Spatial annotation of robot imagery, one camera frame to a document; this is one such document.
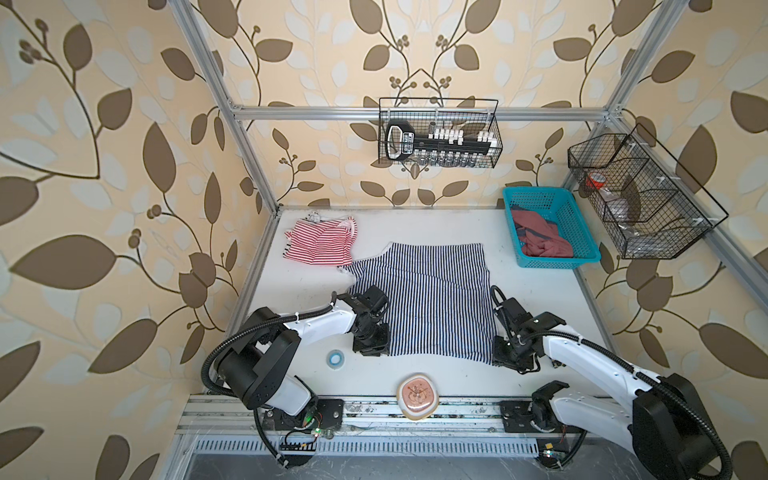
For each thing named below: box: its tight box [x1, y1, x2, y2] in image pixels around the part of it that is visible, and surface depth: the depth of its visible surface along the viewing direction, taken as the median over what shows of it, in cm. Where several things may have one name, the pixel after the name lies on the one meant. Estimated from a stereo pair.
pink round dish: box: [396, 373, 439, 421], surface depth 77 cm
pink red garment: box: [512, 210, 574, 257], surface depth 111 cm
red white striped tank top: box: [282, 211, 358, 266], surface depth 107 cm
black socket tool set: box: [384, 120, 498, 167], surface depth 86 cm
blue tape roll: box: [326, 349, 345, 371], surface depth 86 cm
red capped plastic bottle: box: [585, 172, 606, 190], surface depth 89 cm
